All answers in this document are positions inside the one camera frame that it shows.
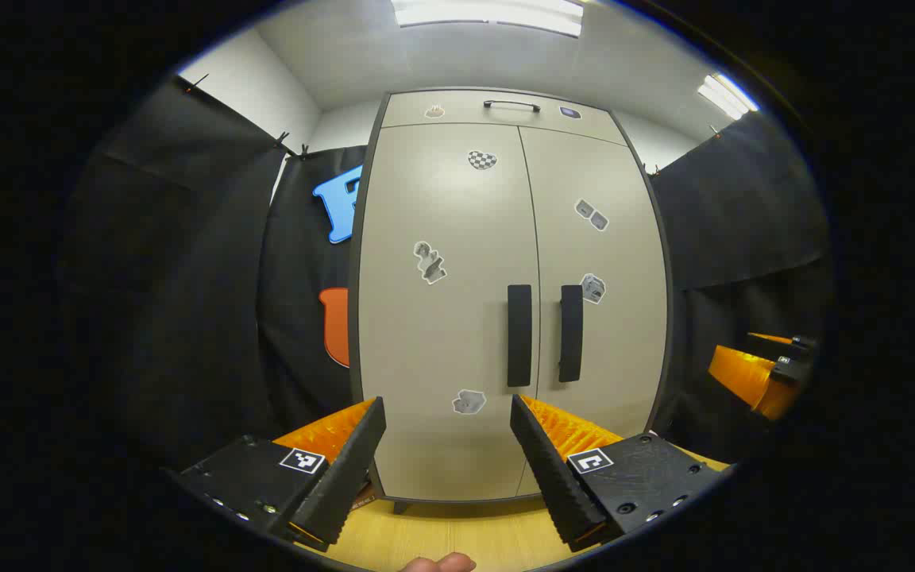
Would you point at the black backdrop cloth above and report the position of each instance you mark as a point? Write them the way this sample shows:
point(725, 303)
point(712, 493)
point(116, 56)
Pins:
point(187, 278)
point(743, 214)

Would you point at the large ceiling light panel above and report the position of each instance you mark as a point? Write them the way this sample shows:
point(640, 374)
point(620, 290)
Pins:
point(489, 14)

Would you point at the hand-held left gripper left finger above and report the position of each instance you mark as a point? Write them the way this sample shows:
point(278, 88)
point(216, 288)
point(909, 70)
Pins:
point(346, 477)

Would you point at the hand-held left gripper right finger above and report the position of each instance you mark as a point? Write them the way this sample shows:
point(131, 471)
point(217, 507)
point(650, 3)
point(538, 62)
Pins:
point(553, 469)

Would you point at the grey cabinet door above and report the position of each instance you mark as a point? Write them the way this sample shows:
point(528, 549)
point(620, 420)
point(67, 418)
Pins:
point(624, 349)
point(442, 334)

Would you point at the grey double-door shoe cabinet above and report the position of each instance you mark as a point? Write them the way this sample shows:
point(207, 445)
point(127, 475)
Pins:
point(457, 106)

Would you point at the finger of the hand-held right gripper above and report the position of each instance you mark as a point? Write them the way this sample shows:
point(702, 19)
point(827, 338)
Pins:
point(783, 345)
point(747, 377)

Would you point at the small ceiling light panel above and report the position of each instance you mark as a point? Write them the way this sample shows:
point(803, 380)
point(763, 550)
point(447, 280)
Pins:
point(727, 95)

